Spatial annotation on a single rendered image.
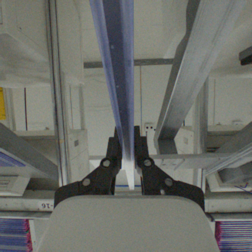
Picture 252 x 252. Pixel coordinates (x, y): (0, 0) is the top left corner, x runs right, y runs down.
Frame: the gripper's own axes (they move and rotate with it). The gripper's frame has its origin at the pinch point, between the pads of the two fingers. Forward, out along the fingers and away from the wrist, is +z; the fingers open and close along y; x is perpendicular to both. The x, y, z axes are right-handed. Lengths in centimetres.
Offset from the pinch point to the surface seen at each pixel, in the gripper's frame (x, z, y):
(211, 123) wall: -130, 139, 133
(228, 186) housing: -47, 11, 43
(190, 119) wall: -125, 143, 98
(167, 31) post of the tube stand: 8.8, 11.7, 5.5
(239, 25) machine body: 6, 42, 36
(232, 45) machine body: -1, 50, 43
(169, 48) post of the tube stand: 7.1, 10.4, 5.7
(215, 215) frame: -60, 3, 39
